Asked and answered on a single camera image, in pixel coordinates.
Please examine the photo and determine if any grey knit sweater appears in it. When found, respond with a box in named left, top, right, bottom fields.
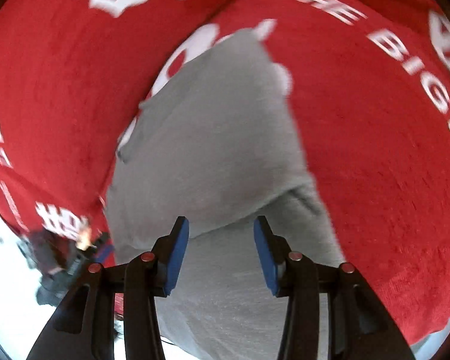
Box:
left=106, top=30, right=344, bottom=359

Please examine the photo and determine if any red wedding quilt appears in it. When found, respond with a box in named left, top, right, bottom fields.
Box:
left=0, top=0, right=450, bottom=344

